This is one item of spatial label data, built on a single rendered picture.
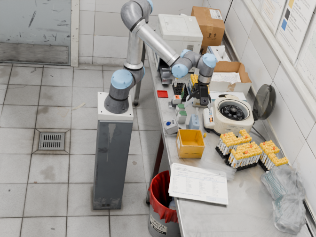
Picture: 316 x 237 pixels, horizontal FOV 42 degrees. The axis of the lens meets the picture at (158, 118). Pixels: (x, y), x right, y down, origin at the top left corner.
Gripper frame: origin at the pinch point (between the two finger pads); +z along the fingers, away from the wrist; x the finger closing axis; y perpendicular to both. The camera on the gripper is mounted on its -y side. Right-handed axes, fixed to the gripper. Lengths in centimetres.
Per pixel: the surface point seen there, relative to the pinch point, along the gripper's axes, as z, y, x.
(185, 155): 12.7, -25.2, 6.7
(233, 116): 4.9, 2.0, -23.4
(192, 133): 8.1, -12.2, 2.2
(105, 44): 78, 185, 58
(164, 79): 9.7, 39.7, 15.6
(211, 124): 10.3, -0.7, -11.3
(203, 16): -3, 112, -17
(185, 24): -15, 72, 3
